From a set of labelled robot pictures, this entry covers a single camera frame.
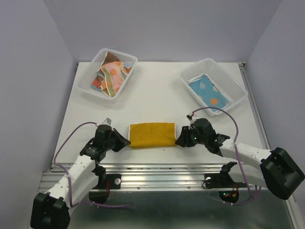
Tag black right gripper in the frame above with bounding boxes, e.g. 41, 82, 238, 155
173, 125, 207, 147

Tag mustard yellow towel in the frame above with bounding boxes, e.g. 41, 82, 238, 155
129, 123, 176, 148

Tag blue polka dot towel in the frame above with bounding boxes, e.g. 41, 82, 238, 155
187, 74, 231, 109

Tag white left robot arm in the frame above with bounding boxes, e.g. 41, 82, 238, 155
30, 124, 130, 229

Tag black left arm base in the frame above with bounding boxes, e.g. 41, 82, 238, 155
89, 166, 122, 204

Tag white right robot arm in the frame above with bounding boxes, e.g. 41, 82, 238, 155
175, 118, 305, 200

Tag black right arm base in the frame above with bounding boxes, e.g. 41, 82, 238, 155
202, 162, 246, 205

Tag white basket holding towels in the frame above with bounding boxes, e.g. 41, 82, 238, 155
77, 49, 138, 100

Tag empty white plastic basket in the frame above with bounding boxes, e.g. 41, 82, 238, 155
178, 58, 248, 116

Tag orange peach patterned towel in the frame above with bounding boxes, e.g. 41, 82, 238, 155
91, 52, 132, 98

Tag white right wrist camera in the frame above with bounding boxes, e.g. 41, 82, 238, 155
186, 112, 198, 126

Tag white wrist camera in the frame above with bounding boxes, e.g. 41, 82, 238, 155
96, 118, 112, 126
186, 112, 198, 126

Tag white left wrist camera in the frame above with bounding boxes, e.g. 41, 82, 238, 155
96, 118, 112, 126

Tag aluminium mounting rail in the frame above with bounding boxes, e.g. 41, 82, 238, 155
39, 163, 294, 191

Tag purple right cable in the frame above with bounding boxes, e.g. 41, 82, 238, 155
192, 107, 263, 206

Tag purple cable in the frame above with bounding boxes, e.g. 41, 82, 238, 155
192, 107, 263, 206
52, 122, 131, 208

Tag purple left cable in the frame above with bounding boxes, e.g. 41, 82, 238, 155
52, 122, 131, 208

